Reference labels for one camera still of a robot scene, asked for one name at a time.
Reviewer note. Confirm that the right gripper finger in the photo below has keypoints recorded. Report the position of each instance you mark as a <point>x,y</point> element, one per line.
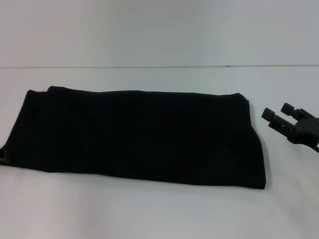
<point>287,109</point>
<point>268,115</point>

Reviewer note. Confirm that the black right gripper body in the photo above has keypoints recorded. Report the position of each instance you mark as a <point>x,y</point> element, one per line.
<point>306,129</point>

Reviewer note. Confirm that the black shirt with white print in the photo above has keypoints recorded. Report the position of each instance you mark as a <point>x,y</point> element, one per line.
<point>139,137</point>

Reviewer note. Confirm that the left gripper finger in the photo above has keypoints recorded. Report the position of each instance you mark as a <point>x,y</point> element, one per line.
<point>3,157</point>

